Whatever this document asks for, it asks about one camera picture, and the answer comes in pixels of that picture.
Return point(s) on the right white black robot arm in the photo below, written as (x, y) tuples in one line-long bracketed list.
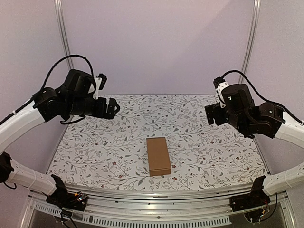
[(236, 107)]

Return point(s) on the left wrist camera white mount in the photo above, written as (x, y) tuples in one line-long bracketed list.
[(99, 83)]

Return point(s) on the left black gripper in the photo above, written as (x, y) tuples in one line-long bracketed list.
[(101, 113)]

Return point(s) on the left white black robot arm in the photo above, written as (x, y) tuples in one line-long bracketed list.
[(77, 96)]

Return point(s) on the brown cardboard box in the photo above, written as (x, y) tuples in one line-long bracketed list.
[(158, 157)]

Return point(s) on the floral patterned table mat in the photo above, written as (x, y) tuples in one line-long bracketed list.
[(112, 154)]

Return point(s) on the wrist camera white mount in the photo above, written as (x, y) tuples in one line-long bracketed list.
[(220, 84), (99, 83)]

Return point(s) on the left aluminium corner post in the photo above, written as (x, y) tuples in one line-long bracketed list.
[(61, 26)]

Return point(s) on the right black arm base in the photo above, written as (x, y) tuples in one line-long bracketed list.
[(255, 198)]

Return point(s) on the aluminium front rail frame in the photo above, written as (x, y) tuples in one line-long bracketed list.
[(162, 209)]

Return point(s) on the aluminium corner post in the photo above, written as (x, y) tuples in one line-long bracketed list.
[(61, 26), (252, 34)]

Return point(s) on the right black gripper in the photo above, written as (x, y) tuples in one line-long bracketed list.
[(215, 114)]

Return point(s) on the right aluminium corner post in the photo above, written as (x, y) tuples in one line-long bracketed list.
[(252, 34)]

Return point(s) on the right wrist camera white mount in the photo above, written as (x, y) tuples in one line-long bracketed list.
[(220, 84)]

